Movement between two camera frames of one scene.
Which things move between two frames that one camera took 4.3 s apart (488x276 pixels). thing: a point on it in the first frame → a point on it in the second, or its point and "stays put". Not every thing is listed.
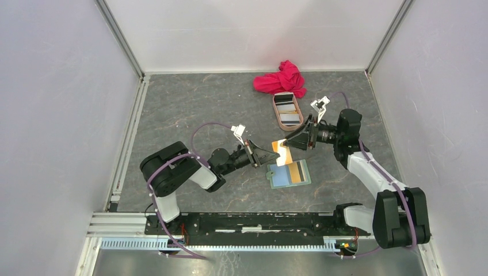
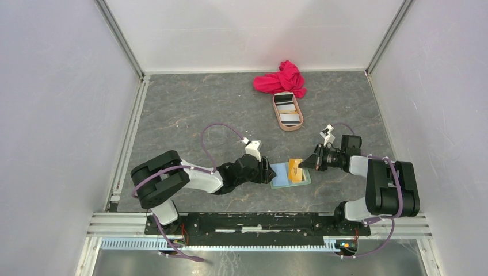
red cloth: [288, 79] stays put
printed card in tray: [286, 108] stays put
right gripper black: [304, 139] → [313, 161]
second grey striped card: [290, 119] stays put
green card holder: [294, 174] stays put
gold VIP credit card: [285, 157] → [295, 173]
